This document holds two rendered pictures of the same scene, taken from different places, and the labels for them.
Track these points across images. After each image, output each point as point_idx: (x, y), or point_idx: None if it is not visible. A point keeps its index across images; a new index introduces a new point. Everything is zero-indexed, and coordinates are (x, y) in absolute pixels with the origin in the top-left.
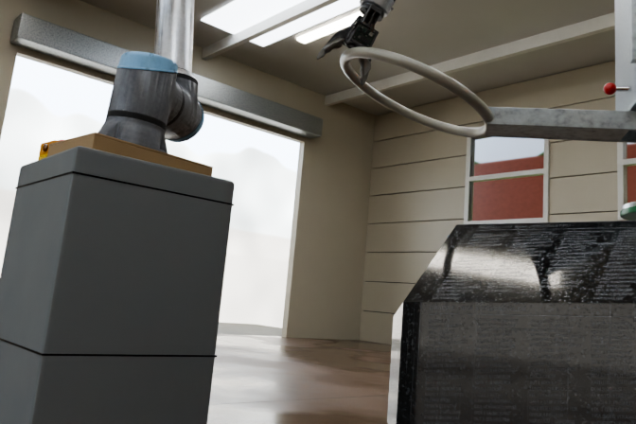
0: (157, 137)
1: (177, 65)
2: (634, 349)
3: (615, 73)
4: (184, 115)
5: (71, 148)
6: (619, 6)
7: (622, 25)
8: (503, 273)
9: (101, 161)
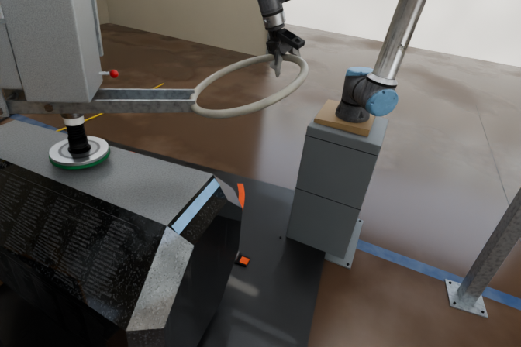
0: (339, 105)
1: (350, 71)
2: None
3: (84, 57)
4: (355, 98)
5: None
6: None
7: (84, 16)
8: None
9: None
